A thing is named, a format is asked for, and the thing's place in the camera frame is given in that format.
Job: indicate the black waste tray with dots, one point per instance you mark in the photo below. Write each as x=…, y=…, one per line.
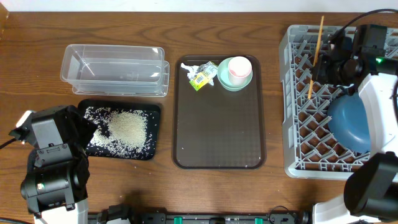
x=149, y=105

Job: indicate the clear plastic bin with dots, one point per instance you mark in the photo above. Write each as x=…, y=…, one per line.
x=116, y=70

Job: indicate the brown serving tray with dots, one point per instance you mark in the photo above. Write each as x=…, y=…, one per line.
x=215, y=128

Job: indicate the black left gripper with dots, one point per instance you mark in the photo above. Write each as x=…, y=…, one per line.
x=81, y=127

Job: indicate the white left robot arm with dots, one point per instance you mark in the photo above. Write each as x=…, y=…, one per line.
x=57, y=168

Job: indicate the yellow snack wrapper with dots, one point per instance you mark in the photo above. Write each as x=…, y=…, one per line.
x=203, y=75

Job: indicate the white rice pile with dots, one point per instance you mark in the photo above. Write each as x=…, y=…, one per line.
x=124, y=129

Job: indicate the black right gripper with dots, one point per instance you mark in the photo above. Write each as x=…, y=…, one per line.
x=319, y=74

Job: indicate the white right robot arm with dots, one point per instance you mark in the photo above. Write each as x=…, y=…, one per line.
x=370, y=194

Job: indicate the grey dishwasher rack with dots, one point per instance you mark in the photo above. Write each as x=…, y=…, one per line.
x=310, y=149

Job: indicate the green bowl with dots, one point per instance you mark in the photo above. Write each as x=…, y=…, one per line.
x=223, y=77

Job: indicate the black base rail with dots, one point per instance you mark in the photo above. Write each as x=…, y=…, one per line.
x=123, y=213

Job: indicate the wooden chopstick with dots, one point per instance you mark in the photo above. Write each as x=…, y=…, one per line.
x=315, y=59

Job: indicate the dark blue bowl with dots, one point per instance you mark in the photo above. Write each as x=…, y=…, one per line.
x=349, y=123

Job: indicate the pink cup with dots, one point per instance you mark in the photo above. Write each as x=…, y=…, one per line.
x=239, y=69

